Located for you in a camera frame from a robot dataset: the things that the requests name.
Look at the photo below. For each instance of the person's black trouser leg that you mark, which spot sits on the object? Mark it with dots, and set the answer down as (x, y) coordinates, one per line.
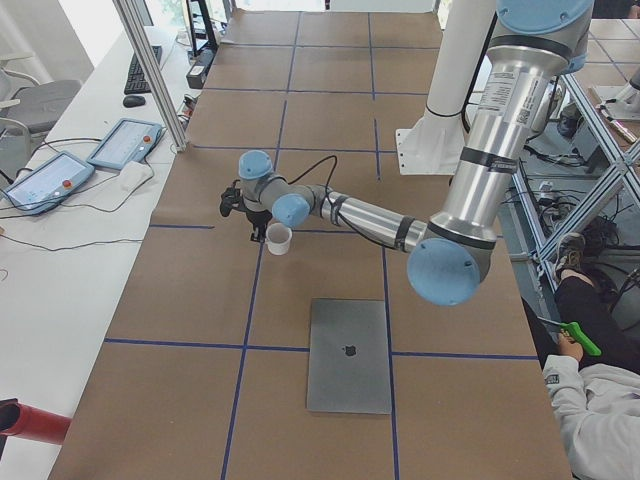
(578, 301)

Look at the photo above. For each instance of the green handled tool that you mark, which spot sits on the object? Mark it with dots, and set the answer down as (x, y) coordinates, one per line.
(574, 330)

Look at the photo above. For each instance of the person's hand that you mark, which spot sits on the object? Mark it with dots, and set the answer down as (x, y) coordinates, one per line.
(567, 346)

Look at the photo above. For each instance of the red cylinder tube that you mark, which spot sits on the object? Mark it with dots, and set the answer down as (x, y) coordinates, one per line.
(31, 423)

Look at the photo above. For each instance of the black box device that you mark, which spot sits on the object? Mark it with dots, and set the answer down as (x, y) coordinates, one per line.
(197, 75)

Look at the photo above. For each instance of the grey sneaker shoe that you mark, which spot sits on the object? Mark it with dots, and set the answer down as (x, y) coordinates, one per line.
(569, 254)

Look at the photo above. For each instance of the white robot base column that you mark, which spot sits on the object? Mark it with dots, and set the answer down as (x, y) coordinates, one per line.
(433, 145)

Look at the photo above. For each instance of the far blue teach pendant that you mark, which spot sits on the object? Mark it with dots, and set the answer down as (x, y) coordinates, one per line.
(130, 140)

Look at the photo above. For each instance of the white paper cup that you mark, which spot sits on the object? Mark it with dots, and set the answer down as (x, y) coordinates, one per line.
(278, 238)

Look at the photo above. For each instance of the aluminium lattice frame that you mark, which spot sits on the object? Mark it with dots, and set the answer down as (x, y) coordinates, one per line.
(582, 172)

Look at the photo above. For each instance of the grey office chair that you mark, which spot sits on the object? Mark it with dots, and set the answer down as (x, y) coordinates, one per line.
(30, 109)

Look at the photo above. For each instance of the long blue tape strip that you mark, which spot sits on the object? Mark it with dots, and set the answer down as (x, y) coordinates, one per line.
(261, 253)

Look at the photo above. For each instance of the white crumpled cloth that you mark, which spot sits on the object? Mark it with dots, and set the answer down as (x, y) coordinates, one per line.
(133, 175)

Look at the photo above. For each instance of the grey sweatshirt sleeve forearm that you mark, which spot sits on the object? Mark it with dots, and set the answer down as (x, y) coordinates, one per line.
(597, 408)

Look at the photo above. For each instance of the black keyboard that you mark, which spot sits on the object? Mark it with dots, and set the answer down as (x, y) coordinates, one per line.
(136, 82)

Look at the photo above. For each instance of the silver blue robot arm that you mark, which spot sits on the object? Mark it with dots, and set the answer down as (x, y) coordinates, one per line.
(488, 93)

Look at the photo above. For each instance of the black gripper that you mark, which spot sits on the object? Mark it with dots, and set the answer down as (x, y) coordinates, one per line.
(257, 218)

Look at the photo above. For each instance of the blue teach pendant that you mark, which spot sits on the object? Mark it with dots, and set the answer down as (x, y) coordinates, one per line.
(130, 140)
(48, 185)

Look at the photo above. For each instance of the black computer mouse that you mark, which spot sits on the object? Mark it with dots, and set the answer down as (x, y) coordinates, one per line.
(133, 101)

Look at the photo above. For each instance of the aluminium frame post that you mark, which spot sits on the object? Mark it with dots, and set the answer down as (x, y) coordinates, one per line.
(134, 28)

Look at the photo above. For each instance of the near blue teach pendant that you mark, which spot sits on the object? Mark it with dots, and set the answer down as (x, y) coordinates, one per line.
(48, 185)

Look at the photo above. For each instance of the crosswise blue tape strip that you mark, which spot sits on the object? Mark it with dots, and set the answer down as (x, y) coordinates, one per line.
(124, 341)

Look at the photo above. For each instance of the grey closed Apple laptop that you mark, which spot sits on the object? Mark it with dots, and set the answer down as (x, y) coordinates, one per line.
(348, 361)

